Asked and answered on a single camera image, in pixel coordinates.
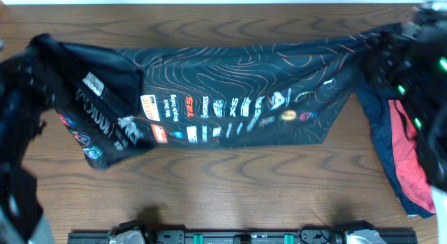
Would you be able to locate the black mounting rail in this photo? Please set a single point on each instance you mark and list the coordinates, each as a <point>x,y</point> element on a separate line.
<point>349,233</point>

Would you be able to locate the black jersey with orange lines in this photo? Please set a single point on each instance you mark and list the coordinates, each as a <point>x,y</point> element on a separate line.
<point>124,102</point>

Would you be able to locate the red garment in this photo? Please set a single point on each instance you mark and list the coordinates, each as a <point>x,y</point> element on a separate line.
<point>409,173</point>

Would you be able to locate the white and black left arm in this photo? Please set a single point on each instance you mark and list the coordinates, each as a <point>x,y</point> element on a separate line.
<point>23,100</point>

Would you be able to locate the navy blue garment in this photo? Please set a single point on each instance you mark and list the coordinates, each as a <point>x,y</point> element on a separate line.
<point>375,106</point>

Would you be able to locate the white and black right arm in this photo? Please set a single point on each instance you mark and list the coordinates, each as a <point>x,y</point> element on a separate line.
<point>411,61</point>

